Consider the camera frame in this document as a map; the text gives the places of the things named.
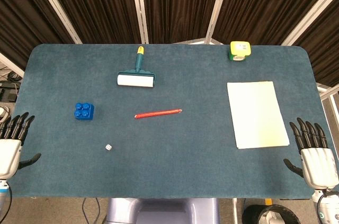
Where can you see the white partition frame post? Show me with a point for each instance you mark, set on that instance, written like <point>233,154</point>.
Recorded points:
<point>57,7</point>
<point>311,13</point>
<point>139,7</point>
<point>217,4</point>

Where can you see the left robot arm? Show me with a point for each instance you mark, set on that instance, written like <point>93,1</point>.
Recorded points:
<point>3,195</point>

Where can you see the teal felt table mat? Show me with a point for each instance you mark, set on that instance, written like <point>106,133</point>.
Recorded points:
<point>169,128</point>

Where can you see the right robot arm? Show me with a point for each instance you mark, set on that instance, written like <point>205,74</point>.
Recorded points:
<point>326,205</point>

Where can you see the grey robot body base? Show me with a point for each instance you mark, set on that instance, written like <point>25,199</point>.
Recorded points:
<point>162,210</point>

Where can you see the black round bin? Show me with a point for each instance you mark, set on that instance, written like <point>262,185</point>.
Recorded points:
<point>271,214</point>

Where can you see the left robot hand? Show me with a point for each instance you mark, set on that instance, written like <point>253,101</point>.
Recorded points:
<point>9,152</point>

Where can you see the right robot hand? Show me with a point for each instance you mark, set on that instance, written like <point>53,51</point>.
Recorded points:
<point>317,163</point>

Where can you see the red pencil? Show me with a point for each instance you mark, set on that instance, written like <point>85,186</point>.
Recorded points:
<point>158,113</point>

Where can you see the small white die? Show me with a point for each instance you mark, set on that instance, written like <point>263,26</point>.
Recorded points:
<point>108,147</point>

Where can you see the dark pleated curtain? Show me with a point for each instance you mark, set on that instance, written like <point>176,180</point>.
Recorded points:
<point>103,1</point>

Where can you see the white paper sheet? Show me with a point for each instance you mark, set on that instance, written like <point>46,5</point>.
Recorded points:
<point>257,114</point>

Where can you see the teal lint roller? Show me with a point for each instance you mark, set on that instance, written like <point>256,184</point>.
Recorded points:
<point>136,77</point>

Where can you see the blue toy building block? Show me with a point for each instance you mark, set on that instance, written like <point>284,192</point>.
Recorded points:
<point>84,111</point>

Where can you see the yellow green tape measure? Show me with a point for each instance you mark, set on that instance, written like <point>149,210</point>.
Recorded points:
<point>239,50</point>

